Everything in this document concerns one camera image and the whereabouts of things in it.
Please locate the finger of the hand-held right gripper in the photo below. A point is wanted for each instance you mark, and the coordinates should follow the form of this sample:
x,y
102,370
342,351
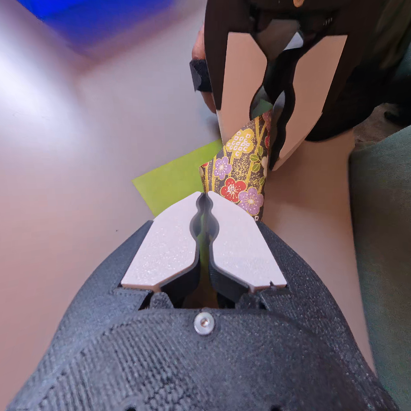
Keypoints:
x,y
241,83
311,90

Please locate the person's right forearm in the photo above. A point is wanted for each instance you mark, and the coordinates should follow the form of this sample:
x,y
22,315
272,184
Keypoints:
x,y
392,51

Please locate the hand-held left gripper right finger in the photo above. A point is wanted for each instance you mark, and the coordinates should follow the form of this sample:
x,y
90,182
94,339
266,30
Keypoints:
x,y
247,250

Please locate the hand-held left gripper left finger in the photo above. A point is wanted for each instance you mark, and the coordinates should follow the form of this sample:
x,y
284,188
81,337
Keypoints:
x,y
160,250

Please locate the blue plastic bin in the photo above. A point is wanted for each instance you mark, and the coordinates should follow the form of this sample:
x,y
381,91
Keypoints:
x,y
90,19

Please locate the person's right hand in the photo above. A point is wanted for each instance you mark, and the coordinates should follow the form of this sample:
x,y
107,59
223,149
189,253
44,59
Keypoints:
x,y
200,48

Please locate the green backed floral paper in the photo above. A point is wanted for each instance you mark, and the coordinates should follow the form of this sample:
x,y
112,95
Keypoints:
x,y
180,180

